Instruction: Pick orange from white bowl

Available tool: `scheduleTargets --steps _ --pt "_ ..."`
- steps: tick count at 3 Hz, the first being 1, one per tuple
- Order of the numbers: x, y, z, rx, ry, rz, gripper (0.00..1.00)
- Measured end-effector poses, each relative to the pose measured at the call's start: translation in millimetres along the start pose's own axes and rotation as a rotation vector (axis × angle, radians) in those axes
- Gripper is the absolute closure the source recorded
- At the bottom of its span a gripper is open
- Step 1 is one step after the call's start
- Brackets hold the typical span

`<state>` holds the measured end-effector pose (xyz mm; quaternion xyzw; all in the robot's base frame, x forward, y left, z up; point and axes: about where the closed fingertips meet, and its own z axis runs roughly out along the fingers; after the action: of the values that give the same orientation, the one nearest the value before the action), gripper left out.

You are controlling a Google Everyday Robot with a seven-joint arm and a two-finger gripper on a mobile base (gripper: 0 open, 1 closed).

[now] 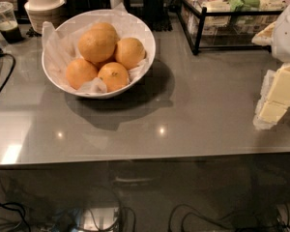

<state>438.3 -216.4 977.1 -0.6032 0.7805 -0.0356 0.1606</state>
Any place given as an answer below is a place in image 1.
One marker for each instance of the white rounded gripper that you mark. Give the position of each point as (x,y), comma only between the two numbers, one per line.
(287,38)

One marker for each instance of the orange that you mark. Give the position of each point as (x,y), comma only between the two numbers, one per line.
(106,27)
(80,71)
(114,75)
(97,45)
(129,52)

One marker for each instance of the white paper bowl liner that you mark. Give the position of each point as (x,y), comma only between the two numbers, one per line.
(58,49)

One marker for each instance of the black cylindrical container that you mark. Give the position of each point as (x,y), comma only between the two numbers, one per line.
(156,16)

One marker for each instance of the stack of paper bowls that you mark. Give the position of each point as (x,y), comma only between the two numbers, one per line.
(40,11)

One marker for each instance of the power strip under table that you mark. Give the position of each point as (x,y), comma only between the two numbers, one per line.
(99,220)

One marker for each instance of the plastic cup with drink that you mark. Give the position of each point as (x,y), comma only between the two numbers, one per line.
(8,24)

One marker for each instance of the black wire snack basket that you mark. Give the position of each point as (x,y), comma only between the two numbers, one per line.
(227,24)

